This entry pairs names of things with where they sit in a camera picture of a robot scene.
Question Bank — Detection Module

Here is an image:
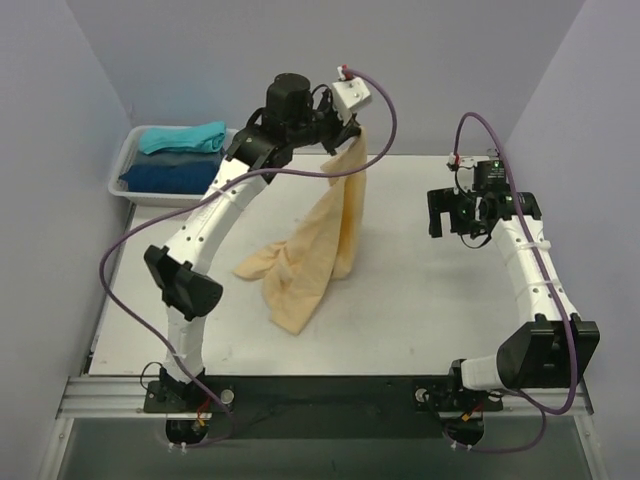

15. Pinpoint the dark blue folded t shirt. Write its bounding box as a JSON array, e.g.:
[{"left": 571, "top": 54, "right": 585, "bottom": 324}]
[{"left": 119, "top": 162, "right": 220, "bottom": 195}]

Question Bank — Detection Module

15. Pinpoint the aluminium front rail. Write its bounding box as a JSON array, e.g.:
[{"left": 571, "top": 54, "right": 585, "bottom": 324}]
[{"left": 57, "top": 376, "right": 594, "bottom": 419}]

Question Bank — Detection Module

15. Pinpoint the white plastic basket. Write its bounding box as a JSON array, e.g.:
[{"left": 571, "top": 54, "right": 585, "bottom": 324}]
[{"left": 108, "top": 121, "right": 237, "bottom": 207}]

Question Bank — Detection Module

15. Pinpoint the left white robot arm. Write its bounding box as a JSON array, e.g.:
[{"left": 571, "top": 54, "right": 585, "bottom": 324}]
[{"left": 144, "top": 73, "right": 371, "bottom": 411}]

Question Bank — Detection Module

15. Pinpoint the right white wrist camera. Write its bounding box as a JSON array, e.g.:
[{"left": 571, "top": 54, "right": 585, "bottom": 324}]
[{"left": 446, "top": 152, "right": 476, "bottom": 172}]

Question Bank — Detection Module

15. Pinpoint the teal folded t shirt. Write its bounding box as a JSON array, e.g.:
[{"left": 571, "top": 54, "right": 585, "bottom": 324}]
[{"left": 138, "top": 121, "right": 226, "bottom": 155}]

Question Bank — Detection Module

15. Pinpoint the cream yellow t shirt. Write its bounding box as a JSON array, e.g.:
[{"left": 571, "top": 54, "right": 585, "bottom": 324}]
[{"left": 232, "top": 125, "right": 370, "bottom": 336}]

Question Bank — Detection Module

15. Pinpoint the grey folded t shirt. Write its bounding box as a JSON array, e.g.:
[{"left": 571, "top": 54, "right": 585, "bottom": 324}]
[{"left": 132, "top": 151, "right": 222, "bottom": 167}]

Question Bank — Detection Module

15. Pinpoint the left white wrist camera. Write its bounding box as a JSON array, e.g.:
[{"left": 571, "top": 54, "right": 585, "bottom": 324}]
[{"left": 330, "top": 65, "right": 372, "bottom": 125}]

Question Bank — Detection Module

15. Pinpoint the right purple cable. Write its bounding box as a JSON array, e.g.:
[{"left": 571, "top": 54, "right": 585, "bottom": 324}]
[{"left": 452, "top": 111, "right": 581, "bottom": 454}]

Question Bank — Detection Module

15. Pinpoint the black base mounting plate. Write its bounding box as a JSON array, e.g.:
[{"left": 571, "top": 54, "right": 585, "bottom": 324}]
[{"left": 143, "top": 375, "right": 503, "bottom": 444}]

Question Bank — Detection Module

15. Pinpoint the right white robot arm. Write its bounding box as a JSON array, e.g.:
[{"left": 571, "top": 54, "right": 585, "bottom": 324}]
[{"left": 427, "top": 154, "right": 600, "bottom": 415}]

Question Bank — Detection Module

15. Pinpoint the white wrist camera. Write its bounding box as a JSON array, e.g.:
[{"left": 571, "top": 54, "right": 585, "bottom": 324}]
[
  {"left": 330, "top": 65, "right": 372, "bottom": 125},
  {"left": 446, "top": 152, "right": 476, "bottom": 172}
]

